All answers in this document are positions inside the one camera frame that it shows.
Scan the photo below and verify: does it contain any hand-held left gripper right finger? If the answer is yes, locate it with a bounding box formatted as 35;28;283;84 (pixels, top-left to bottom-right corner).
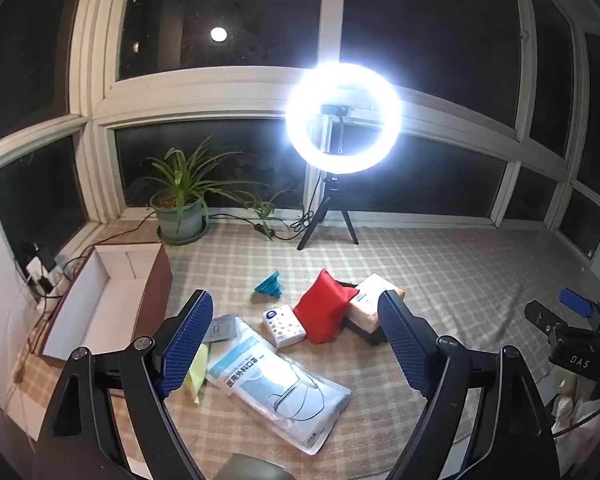
377;291;563;480

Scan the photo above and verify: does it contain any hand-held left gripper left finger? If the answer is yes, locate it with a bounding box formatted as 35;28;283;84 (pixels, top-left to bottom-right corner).
32;289;216;480

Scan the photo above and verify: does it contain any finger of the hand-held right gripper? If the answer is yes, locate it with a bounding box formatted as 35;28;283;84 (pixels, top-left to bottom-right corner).
559;287;595;319
524;299;561;337

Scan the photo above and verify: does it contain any brown cardboard box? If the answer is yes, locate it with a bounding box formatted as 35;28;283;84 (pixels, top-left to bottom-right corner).
40;242;173;366

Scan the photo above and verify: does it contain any face mask package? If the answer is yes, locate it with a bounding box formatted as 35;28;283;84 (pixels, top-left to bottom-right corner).
206;330;352;457

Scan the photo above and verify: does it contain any person's right hand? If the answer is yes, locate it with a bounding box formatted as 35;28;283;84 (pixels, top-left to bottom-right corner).
551;371;597;442

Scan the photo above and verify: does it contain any yellow cloth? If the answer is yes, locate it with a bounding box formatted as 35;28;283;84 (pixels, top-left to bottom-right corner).
184;342;211;406

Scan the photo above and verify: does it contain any grey foil packet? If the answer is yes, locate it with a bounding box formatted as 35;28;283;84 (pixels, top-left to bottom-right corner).
207;314;241;343

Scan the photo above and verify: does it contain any white tissue box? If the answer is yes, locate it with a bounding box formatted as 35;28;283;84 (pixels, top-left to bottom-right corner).
347;273;407;336

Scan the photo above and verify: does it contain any red bean bag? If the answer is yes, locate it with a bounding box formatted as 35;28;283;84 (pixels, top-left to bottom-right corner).
293;268;358;345

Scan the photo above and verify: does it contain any plaid blanket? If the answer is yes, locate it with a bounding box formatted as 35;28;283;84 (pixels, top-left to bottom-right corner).
0;220;600;480

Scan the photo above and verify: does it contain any white patterned tissue pack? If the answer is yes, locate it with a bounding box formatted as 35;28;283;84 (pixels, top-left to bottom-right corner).
261;305;307;349

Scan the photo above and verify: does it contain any blue rubber toy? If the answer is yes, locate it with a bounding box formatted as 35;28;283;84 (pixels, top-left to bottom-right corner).
254;270;284;298

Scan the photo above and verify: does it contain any grey plant pot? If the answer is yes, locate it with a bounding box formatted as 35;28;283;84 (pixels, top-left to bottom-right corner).
157;225;211;247

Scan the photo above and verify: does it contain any small green plant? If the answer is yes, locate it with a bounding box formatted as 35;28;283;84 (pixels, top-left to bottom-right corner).
240;191;293;236

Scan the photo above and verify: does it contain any white power strip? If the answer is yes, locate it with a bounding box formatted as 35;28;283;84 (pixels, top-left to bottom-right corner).
15;242;63;301

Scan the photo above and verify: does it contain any green leafy houseplant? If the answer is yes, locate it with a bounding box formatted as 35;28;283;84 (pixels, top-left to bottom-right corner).
142;135;261;233

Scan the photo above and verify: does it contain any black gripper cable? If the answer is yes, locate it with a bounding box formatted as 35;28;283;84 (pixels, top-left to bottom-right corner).
550;392;600;437

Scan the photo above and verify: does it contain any black power cable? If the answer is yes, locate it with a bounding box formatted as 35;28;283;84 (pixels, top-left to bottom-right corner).
252;170;317;242

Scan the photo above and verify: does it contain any white window frame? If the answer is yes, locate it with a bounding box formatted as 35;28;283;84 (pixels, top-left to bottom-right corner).
0;0;600;271

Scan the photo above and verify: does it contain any white ring light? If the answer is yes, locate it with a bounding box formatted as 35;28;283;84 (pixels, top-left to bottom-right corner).
285;59;405;167

